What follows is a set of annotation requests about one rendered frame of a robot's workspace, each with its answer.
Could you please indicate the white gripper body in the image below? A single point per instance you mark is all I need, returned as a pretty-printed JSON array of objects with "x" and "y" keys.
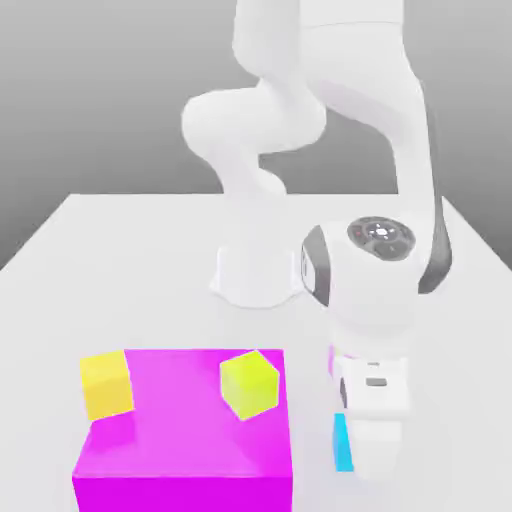
[{"x": 378, "y": 446}]

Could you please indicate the small cyan cube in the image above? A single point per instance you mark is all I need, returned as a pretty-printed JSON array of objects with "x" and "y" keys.
[{"x": 342, "y": 444}]

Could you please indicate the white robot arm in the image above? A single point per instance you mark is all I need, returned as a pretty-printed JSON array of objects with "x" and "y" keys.
[{"x": 360, "y": 120}]

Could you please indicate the small lime cube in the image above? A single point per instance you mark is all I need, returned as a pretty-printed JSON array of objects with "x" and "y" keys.
[{"x": 250, "y": 384}]

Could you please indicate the small yellow cube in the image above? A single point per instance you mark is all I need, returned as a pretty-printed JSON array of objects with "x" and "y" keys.
[{"x": 106, "y": 386}]

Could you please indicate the large magenta box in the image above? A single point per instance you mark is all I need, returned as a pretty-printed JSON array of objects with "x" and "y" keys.
[{"x": 184, "y": 448}]

